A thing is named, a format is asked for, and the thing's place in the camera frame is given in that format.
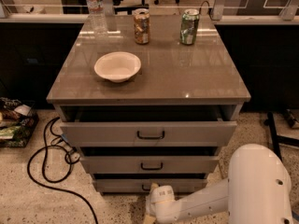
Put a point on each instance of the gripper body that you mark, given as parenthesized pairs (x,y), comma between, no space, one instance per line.
(163,200)

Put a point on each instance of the grey bottom drawer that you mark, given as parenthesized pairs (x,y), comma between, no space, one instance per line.
(140,183)

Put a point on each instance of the grey drawer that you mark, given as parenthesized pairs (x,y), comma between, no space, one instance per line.
(140,183)
(212,133)
(141,160)

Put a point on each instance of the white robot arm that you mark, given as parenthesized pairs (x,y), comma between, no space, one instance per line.
(256,191)

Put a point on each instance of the grey middle drawer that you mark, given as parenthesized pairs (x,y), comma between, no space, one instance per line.
(141,160)

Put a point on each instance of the grey top drawer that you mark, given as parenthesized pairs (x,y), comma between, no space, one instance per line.
(212,133)

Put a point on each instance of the grey drawer cabinet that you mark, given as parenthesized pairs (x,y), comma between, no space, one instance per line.
(175,82)

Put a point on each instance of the black stand base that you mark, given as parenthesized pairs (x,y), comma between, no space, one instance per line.
(278,139)

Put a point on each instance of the white paper bowl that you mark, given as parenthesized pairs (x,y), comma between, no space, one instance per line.
(117,66)

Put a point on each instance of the tray of snack bags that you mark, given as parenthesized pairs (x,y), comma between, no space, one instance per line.
(18,120)

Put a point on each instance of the green soda can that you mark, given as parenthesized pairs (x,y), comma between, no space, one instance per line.
(189,26)

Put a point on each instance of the orange soda can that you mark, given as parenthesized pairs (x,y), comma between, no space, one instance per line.
(142,26)

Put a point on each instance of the clear plastic water bottle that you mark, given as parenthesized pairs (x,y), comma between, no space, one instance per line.
(98,19)

